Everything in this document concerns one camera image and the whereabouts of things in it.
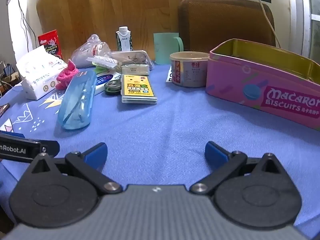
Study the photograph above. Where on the yellow box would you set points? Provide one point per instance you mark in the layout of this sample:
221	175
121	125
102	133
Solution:
137	88

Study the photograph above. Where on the small white box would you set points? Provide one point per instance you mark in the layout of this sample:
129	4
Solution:
136	69

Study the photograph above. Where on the blue printed tablecloth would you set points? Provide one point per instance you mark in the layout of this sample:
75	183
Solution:
162	120

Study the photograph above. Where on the white black sticker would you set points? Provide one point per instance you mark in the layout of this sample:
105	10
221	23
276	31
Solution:
169	73

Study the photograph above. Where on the blue glasses case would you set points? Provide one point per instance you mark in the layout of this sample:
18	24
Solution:
77	100

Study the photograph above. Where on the red snack box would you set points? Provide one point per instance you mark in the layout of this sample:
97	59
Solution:
51	43

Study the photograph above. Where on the white framed frosted window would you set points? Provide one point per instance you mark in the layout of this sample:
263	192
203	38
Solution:
307	17

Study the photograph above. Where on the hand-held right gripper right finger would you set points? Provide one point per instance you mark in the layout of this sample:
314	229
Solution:
216	153

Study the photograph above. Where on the white blue wet wipes pack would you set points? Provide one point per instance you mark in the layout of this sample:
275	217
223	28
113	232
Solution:
102	81

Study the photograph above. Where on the pink crochet piece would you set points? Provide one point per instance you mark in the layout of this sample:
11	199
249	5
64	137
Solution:
66	76

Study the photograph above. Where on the round paper food can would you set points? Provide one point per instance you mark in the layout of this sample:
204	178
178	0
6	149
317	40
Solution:
188	70

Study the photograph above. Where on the small milk carton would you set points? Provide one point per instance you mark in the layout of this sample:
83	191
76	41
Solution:
123	40

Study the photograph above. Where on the green plastic cup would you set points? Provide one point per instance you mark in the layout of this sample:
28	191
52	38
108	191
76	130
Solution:
165	48

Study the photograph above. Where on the pink biscuit tin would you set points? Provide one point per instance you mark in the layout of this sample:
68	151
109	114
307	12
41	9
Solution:
262	87

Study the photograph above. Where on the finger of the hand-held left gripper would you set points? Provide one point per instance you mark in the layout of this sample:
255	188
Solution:
12	134
51	148

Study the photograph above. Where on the white tissue pack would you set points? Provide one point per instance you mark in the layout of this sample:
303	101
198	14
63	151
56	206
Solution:
37	72

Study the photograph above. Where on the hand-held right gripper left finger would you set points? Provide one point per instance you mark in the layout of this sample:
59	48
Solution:
96	152

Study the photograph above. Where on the clear plastic bag with cups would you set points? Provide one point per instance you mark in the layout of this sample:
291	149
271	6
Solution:
90	52

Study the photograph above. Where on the brown chair back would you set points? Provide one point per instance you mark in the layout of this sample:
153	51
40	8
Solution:
225	22

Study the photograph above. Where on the wood pattern board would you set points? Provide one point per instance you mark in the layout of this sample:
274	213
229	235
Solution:
112	10

